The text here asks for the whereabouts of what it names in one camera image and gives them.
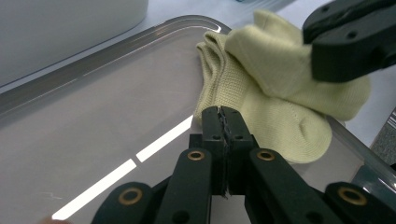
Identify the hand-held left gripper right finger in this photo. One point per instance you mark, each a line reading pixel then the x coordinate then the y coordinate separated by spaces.
pixel 274 186

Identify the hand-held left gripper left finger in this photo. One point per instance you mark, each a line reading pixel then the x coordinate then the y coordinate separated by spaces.
pixel 190 180

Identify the yellow sock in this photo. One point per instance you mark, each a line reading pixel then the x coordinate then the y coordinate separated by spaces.
pixel 280 124
pixel 274 62

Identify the translucent grey box lid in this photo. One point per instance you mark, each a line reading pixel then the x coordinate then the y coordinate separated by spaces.
pixel 93 118

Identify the white compartment storage box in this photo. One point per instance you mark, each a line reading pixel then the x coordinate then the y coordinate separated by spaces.
pixel 62 31

